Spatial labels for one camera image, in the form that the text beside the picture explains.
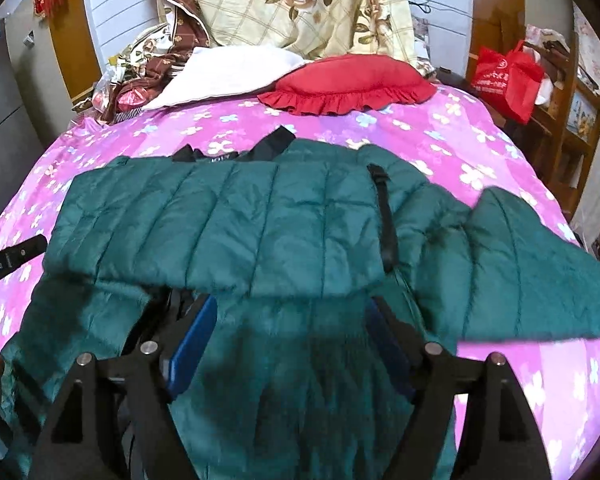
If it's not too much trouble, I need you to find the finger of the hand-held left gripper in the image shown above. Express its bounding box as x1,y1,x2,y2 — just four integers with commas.
10,233,49,268

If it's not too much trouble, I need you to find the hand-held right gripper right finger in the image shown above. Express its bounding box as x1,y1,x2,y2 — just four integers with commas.
365,295,554,480

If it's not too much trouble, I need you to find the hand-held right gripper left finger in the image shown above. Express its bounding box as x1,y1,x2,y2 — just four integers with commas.
27,292,219,480

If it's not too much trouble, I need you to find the dark green puffer jacket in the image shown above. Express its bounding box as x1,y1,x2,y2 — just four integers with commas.
0,127,600,480

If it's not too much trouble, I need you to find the grey refrigerator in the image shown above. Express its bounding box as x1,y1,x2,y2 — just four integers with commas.
0,14,47,177

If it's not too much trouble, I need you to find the clear plastic bag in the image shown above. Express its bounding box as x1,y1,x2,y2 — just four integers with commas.
72,55,131,121

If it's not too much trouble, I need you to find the pink floral bedsheet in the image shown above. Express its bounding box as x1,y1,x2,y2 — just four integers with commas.
0,80,600,480

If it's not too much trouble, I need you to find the brown wooden door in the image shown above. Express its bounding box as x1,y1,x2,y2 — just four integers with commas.
49,0,107,102

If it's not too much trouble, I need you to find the white pillow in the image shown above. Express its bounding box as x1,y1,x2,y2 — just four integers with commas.
142,45,312,111

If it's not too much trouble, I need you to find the brown patterned blanket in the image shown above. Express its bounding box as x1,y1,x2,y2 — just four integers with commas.
99,0,217,126

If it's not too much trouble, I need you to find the red ruffled pillow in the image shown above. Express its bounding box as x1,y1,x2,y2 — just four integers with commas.
256,53,438,116

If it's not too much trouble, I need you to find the red shopping bag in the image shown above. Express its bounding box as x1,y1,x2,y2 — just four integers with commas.
469,40,547,126

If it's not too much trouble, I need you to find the wooden chair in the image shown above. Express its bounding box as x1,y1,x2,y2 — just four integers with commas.
522,24,600,213

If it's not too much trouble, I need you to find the cream floral quilt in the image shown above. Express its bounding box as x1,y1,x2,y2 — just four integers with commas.
172,0,433,77

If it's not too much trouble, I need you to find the brown wooden cabinet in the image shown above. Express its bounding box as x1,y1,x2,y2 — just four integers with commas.
466,0,527,83

